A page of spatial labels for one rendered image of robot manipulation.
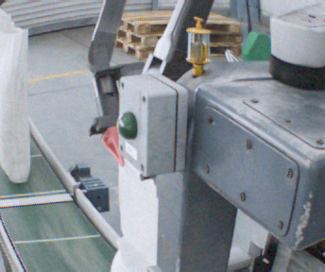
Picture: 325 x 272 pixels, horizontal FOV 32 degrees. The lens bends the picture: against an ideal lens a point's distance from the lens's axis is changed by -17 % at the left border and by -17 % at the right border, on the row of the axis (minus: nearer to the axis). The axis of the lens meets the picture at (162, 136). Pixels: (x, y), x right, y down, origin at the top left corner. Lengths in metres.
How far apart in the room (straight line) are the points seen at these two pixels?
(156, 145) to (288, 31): 0.21
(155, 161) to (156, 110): 0.06
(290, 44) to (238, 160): 0.17
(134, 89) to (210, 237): 0.21
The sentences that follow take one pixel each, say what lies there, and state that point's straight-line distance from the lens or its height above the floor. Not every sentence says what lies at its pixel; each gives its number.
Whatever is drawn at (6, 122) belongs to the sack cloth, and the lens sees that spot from 2.62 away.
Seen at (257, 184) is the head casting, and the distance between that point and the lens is 0.58.
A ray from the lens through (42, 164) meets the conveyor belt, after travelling 2.90.
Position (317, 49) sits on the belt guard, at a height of 1.39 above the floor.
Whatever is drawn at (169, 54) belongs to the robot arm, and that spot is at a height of 1.27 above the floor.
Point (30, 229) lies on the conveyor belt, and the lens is 2.31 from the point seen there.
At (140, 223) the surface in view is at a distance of 1.31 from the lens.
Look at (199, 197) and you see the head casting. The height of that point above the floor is 1.20.
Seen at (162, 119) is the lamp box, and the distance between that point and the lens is 0.66.
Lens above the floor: 1.52
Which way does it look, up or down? 20 degrees down
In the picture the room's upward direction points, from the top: 2 degrees clockwise
